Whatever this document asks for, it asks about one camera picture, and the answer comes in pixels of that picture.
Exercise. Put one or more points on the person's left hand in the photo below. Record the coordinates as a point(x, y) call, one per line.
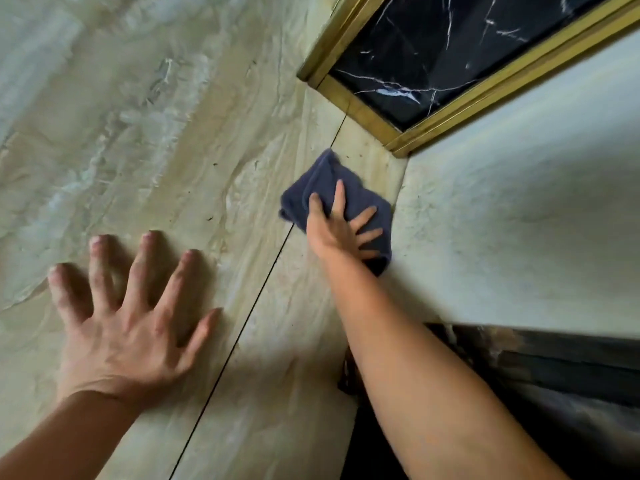
point(120, 347)

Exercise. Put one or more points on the person's right hand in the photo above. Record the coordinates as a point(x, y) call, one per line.
point(336, 233)

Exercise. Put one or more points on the person's right little finger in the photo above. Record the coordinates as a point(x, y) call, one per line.
point(369, 254)

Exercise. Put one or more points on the person's left middle finger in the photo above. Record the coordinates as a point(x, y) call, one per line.
point(140, 269)

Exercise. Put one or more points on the person's right thumb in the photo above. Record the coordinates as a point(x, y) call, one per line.
point(316, 212)

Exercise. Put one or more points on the person's right middle finger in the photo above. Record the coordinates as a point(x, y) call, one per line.
point(363, 218)

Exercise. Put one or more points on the person's left little finger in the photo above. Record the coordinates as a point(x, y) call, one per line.
point(67, 294)

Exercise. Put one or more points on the person's left thumb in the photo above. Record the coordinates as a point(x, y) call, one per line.
point(202, 334)

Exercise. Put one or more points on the dark blue cleaning cloth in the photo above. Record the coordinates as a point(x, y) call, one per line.
point(350, 197)

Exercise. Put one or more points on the person's left forearm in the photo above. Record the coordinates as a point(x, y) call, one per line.
point(65, 437)

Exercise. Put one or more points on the person's right forearm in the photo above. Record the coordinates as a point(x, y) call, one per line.
point(425, 379)

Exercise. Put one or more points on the black marble panel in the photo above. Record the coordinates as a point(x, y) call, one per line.
point(450, 49)

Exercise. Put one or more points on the gold metal trim frame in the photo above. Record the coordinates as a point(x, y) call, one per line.
point(400, 114)

